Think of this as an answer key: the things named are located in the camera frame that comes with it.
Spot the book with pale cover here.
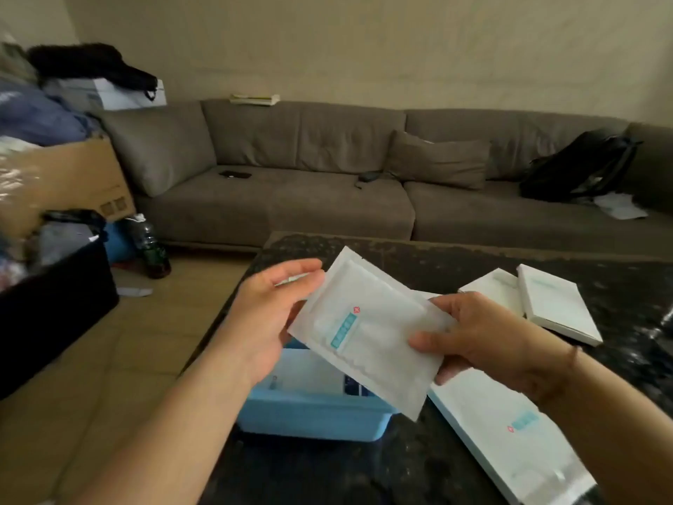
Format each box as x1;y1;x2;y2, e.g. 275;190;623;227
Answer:
229;93;281;107

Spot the brown cardboard box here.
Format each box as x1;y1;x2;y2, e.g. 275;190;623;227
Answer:
0;135;137;243

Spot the light blue plastic box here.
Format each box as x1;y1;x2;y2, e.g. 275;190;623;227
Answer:
236;336;400;443

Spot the black garment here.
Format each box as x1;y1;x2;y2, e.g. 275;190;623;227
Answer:
26;43;159;102

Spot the white gauze packet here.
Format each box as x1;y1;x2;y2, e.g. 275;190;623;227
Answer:
286;246;458;422

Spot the large white paper packet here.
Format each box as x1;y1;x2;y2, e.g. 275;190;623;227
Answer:
427;367;598;505

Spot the blue bag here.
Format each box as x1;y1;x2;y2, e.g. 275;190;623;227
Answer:
102;221;138;264

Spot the white paper sheet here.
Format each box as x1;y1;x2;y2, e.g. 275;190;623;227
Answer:
593;193;649;221

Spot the black suitcase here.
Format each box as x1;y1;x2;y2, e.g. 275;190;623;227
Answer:
0;209;120;401

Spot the white packet in box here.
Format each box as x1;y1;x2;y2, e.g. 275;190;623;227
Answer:
267;348;380;399

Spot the small white cardboard box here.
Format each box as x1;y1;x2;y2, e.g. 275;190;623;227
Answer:
516;264;604;347
457;268;526;319

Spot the person's right hand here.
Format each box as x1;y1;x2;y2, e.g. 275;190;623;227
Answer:
408;291;580;401

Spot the grey fabric sofa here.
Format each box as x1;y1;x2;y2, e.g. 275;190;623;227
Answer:
97;99;673;259

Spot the small grey throw cushion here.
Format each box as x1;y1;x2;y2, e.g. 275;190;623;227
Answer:
385;130;493;191

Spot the large grey sofa cushion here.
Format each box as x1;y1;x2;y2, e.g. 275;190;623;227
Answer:
101;102;217;198

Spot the blue clothing pile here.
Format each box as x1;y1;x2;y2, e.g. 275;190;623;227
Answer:
0;80;102;148

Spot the black backpack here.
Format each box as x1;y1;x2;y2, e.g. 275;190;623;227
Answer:
519;128;643;203

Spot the person's left hand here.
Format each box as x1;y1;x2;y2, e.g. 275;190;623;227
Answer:
223;258;327;388

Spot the person's right forearm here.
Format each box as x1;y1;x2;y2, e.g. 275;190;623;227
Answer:
544;348;673;505

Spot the person's left forearm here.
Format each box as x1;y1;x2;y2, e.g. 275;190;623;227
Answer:
67;343;266;505

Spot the dark plastic bottle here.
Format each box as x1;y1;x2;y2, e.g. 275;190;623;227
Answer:
125;214;172;280

